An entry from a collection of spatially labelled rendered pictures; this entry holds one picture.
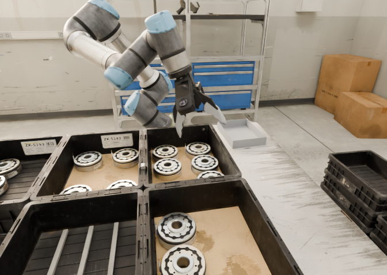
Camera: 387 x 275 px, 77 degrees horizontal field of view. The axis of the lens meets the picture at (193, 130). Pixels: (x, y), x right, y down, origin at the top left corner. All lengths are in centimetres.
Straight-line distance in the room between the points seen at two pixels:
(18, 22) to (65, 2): 61
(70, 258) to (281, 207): 73
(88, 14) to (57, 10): 261
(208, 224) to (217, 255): 10
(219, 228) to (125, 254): 26
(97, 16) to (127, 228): 77
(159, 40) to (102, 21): 45
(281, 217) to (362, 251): 25
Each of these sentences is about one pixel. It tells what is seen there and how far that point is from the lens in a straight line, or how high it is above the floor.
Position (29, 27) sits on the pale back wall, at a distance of 382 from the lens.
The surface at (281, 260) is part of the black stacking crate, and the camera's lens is 61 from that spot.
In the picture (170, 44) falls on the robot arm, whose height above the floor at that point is 130.
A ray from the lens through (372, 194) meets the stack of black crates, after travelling 152.
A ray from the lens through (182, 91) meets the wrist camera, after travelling 66.
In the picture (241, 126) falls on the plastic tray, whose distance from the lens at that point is 163.
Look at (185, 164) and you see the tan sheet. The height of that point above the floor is 83.
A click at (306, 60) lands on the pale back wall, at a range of 427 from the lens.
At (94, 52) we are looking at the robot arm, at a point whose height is 126.
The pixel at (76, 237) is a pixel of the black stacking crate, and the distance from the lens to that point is 79.
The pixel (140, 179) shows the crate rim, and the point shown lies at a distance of 76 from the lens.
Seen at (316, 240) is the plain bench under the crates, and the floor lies 70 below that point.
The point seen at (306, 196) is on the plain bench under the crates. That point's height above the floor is 70.
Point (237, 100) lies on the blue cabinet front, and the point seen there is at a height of 43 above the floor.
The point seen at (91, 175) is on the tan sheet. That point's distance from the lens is 100.
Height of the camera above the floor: 138
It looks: 26 degrees down
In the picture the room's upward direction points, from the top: straight up
